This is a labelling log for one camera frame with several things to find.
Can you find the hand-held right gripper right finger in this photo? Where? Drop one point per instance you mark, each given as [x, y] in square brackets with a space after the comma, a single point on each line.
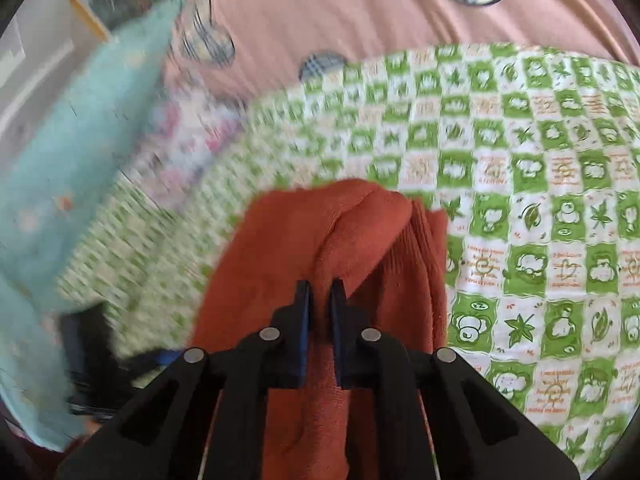
[336, 330]

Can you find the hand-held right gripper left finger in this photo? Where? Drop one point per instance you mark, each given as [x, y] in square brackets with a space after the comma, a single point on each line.
[302, 330]

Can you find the orange knit sweater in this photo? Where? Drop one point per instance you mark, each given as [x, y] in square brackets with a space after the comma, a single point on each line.
[280, 240]

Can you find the teal floral pillow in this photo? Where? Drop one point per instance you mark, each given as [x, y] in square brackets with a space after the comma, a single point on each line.
[75, 160]

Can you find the pink floral pillow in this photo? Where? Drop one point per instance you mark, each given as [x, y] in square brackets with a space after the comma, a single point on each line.
[185, 150]

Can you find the green checkered printed blanket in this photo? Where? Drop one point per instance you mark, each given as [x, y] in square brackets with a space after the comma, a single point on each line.
[525, 200]

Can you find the pink heart-print quilt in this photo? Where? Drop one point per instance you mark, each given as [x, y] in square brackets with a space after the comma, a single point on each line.
[350, 10]

